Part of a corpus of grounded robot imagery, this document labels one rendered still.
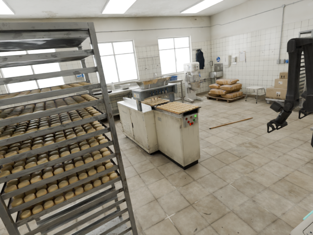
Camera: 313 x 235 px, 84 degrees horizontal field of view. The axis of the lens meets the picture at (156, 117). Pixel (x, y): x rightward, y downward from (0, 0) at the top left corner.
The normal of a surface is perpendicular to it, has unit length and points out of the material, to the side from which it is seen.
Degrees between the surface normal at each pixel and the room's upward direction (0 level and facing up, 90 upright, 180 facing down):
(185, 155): 90
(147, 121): 90
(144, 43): 90
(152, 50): 90
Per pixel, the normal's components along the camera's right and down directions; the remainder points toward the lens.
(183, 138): 0.52, 0.20
